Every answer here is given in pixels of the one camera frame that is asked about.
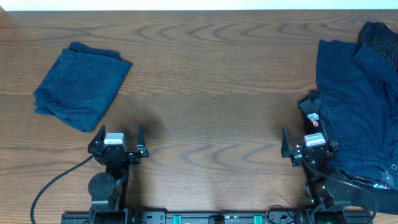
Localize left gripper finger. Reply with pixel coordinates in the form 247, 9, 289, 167
89, 124, 106, 147
136, 124, 146, 152

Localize navy blue shorts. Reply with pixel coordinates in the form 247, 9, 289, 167
317, 40, 397, 189

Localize folded navy blue garment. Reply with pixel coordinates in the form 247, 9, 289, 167
33, 42, 133, 133

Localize black patterned sports garment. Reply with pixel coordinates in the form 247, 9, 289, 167
298, 22, 397, 190

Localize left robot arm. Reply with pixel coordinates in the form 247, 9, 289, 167
88, 125, 149, 224

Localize black mounting rail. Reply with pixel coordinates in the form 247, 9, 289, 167
61, 210, 372, 224

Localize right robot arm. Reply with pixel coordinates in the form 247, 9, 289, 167
280, 129, 379, 223

